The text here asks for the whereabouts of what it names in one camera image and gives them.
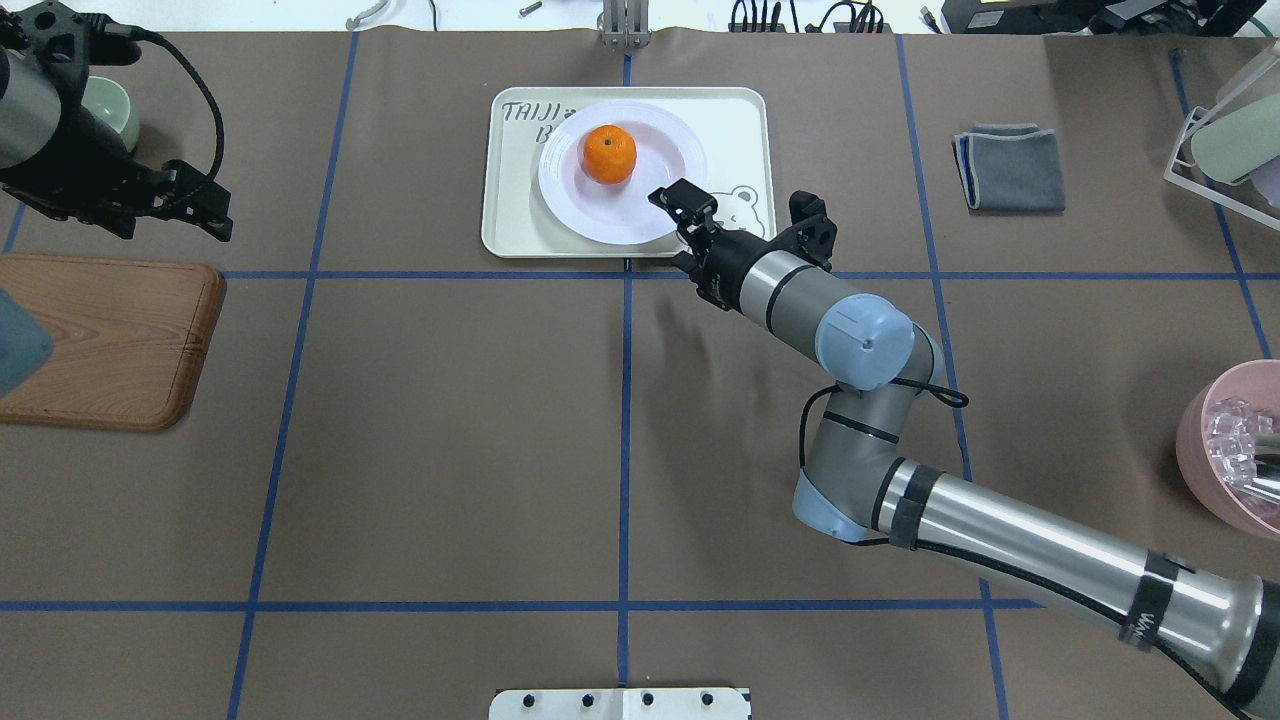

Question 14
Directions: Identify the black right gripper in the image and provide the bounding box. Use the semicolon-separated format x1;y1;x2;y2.
646;179;773;313

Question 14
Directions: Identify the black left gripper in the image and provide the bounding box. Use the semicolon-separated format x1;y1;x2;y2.
1;105;234;243

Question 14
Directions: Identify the orange fruit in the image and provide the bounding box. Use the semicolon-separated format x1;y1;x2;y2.
579;124;637;184

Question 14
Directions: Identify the white plate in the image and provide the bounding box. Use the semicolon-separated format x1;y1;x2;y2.
538;99;708;246

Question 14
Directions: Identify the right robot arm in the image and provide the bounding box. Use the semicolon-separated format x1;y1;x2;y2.
648;179;1279;719

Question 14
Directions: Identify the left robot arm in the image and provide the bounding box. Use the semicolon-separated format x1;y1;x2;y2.
1;53;234;242

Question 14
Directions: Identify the cream bear tray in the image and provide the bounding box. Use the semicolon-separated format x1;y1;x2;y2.
481;86;774;259

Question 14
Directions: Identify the wooden tray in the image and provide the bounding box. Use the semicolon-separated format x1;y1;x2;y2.
3;252;227;432

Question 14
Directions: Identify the green bowl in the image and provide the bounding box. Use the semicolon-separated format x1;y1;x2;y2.
81;76;141;154

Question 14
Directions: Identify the grey folded cloth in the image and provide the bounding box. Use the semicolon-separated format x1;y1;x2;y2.
952;123;1066;214

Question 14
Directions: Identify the black monitor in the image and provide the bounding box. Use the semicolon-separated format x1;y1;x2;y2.
940;1;1265;37

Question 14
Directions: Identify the green pastel cup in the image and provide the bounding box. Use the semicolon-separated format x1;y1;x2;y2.
1190;94;1279;183

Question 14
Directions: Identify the purple pastel cup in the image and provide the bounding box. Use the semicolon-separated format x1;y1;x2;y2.
1249;158;1280;209

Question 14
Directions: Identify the pink bowl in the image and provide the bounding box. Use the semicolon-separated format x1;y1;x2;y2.
1175;359;1279;541

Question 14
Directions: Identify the metal scoop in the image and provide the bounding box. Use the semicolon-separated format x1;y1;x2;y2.
1219;434;1279;505

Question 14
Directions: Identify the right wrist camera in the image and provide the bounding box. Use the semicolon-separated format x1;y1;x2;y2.
788;190;837;272

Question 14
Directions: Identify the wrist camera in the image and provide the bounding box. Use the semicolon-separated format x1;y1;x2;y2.
1;1;151;67
788;190;837;272

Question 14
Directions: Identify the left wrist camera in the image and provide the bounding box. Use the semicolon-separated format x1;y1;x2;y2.
1;1;151;67

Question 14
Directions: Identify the aluminium frame post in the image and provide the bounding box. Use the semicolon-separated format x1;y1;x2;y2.
596;0;652;50

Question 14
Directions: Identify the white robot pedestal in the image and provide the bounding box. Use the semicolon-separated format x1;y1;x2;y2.
488;687;754;719

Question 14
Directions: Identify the white wire cup rack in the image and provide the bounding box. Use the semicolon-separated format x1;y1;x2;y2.
1164;45;1280;233

